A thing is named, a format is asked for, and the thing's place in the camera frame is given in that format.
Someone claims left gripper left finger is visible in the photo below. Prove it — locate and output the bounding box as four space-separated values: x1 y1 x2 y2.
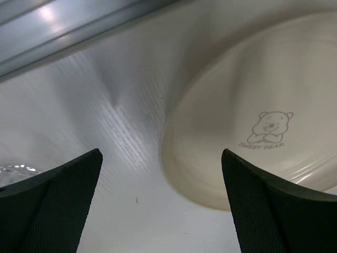
1 149 103 252

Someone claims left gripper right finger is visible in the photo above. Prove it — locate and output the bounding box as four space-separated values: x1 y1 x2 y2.
221 149 336 252

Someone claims cream bear plate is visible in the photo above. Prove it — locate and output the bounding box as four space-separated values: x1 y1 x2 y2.
160 12 336 210

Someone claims clear glass cup far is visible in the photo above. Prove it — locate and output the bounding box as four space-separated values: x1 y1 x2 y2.
0 164 41 187

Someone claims aluminium frame rail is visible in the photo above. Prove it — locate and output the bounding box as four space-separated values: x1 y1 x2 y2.
1 0 178 81

